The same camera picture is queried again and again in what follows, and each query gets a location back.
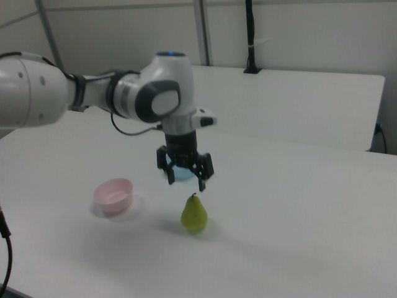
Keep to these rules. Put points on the blue plastic bowl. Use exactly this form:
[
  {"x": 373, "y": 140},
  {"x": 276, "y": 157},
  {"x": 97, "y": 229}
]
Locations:
[{"x": 183, "y": 175}]

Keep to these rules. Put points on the white neighbouring table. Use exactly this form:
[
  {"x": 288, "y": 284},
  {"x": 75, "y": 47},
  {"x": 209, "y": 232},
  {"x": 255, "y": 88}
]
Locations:
[{"x": 279, "y": 102}]

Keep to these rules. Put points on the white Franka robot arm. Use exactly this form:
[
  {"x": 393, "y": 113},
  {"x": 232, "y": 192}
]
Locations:
[{"x": 167, "y": 80}]

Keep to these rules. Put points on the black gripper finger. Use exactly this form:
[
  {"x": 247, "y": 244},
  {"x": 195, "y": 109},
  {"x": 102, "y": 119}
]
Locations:
[
  {"x": 170, "y": 175},
  {"x": 203, "y": 180}
]

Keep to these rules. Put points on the grey partition post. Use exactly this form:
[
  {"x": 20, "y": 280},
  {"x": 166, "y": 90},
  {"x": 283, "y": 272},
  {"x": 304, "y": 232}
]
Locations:
[
  {"x": 49, "y": 34},
  {"x": 203, "y": 31}
]

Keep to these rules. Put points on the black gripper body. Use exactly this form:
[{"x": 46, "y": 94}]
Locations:
[{"x": 181, "y": 146}]

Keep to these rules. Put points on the pink plastic bowl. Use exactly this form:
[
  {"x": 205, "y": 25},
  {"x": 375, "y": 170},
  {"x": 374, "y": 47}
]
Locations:
[{"x": 114, "y": 198}]

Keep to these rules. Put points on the black pole with clamp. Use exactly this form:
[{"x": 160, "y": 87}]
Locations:
[{"x": 250, "y": 31}]

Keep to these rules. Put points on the green pear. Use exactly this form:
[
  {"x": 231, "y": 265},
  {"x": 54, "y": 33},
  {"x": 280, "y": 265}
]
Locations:
[{"x": 193, "y": 215}]

